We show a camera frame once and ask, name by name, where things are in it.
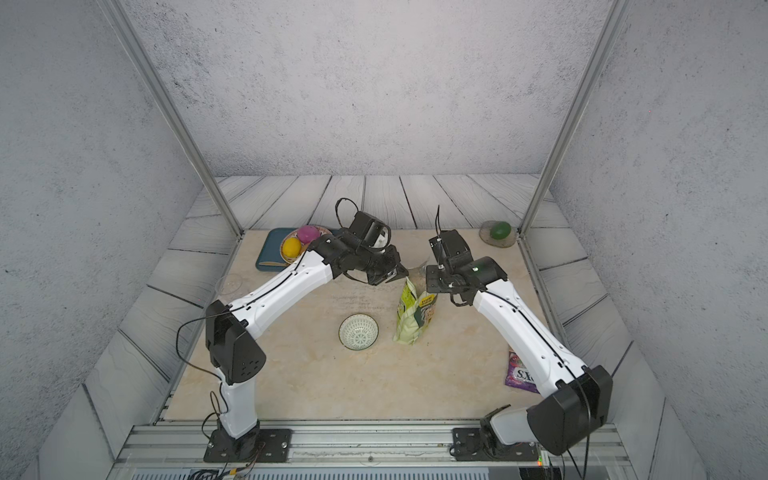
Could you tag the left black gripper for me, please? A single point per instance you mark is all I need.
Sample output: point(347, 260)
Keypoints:
point(394, 268)

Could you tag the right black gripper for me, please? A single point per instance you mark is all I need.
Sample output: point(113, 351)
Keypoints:
point(432, 279)

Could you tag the green oats bag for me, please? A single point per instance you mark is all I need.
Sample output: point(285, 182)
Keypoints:
point(414, 313)

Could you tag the white patterned breakfast bowl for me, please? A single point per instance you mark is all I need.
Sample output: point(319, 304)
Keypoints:
point(358, 332)

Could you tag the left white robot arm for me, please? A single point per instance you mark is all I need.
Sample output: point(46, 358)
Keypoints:
point(232, 330)

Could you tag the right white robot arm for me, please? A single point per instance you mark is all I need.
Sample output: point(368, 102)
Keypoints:
point(576, 397)

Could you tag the green avocado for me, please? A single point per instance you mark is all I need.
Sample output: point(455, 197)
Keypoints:
point(500, 231)

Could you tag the pink fruit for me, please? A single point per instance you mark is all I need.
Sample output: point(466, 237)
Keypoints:
point(308, 233)

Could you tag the patterned fruit plate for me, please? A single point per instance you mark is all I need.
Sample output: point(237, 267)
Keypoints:
point(293, 233)

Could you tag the yellow lemon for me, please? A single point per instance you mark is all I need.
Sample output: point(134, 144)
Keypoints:
point(291, 248)

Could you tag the purple candy bag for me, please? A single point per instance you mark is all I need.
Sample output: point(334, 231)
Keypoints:
point(518, 376)

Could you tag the teal tray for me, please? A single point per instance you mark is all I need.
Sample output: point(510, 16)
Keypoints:
point(270, 248)

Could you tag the clear glass cup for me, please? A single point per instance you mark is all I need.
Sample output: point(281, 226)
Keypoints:
point(228, 285)

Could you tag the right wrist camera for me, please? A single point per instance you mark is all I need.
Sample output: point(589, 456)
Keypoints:
point(450, 250)

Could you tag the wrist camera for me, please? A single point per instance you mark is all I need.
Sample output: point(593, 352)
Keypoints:
point(369, 231)
point(450, 250)

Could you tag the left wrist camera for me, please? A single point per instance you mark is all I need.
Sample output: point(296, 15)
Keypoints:
point(369, 231)

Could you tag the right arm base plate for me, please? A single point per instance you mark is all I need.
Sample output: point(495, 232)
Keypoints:
point(481, 444)

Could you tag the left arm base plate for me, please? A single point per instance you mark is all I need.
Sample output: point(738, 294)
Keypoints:
point(259, 446)

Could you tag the right metal frame post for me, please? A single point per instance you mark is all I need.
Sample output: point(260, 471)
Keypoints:
point(594, 67)

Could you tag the metal frame post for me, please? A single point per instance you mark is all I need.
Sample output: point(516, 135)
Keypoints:
point(594, 67)
point(131, 43)

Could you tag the aluminium front rail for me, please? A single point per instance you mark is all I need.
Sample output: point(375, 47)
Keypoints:
point(352, 444)

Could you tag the left metal frame post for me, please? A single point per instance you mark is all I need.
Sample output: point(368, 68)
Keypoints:
point(131, 43)

